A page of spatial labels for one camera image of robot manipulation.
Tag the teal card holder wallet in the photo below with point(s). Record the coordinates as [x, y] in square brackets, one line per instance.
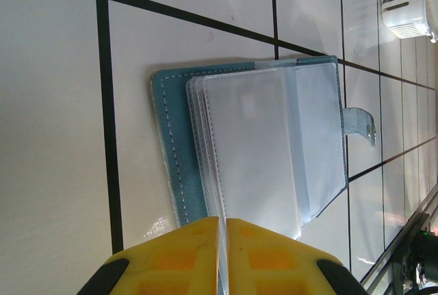
[174, 120]

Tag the grey credit card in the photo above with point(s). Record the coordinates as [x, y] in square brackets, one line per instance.
[253, 158]

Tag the black-yellow left gripper left finger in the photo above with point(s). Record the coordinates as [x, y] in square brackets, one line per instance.
[164, 267]

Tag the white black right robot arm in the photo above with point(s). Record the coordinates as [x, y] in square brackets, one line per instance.
[407, 271]

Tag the black-yellow left gripper right finger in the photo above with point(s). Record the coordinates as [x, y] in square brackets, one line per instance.
[273, 267]

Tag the aluminium mounting rail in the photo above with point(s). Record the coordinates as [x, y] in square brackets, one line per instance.
[415, 218]

